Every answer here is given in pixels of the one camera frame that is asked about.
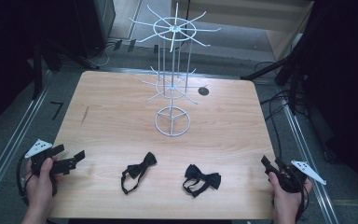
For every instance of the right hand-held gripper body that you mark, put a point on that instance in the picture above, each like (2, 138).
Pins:
(292, 179)

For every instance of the black bow tie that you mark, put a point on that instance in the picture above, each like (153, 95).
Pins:
(147, 160)
(211, 180)

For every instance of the black round table grommet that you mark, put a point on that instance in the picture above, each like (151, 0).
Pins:
(203, 91)

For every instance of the black metal stand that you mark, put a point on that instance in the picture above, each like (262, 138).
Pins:
(293, 81)
(38, 71)

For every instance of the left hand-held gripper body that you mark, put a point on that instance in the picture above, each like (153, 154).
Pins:
(63, 166)

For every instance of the person's right hand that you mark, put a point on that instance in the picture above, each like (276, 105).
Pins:
(287, 202)

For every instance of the person's left hand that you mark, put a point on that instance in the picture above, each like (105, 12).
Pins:
(40, 189)

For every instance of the metal floor rail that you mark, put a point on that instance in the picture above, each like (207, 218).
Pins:
(9, 149)
(310, 168)

